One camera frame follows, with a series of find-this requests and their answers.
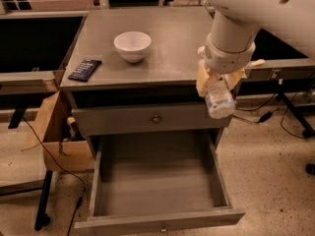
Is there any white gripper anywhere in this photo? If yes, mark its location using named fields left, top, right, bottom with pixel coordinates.
left=196, top=43, right=255, bottom=97

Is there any clear plastic bottle blue label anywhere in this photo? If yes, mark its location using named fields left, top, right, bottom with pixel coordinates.
left=205, top=81, right=235, bottom=119

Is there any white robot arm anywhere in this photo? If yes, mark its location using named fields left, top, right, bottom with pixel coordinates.
left=196, top=0, right=315, bottom=97

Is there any grey top drawer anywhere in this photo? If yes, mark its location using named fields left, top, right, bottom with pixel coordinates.
left=72, top=103, right=230, bottom=136

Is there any grey drawer cabinet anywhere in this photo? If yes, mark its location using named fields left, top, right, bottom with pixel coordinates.
left=61, top=7, right=245, bottom=236

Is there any grey open middle drawer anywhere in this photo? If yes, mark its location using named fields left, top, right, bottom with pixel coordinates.
left=75, top=130, right=245, bottom=236

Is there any small yellow foam piece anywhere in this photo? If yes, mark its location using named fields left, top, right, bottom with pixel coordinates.
left=251, top=59, right=265, bottom=67

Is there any black stand base right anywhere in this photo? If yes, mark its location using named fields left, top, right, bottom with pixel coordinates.
left=277, top=80, right=315, bottom=175

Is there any white ceramic bowl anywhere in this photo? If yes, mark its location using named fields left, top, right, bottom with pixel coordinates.
left=113, top=31, right=152, bottom=63

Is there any dark blue snack packet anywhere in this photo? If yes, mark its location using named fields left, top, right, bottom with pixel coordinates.
left=68, top=59, right=101, bottom=82

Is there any brown cardboard box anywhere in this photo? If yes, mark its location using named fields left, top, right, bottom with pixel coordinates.
left=22, top=91, right=93, bottom=172

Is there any black stand leg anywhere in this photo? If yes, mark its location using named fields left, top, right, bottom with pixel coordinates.
left=34, top=171, right=52, bottom=231

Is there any black power adapter cable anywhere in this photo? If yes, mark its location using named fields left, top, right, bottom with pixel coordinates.
left=231, top=93, right=281, bottom=124

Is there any black floor cable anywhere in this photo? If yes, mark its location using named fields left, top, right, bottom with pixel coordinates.
left=22, top=116, right=87, bottom=236

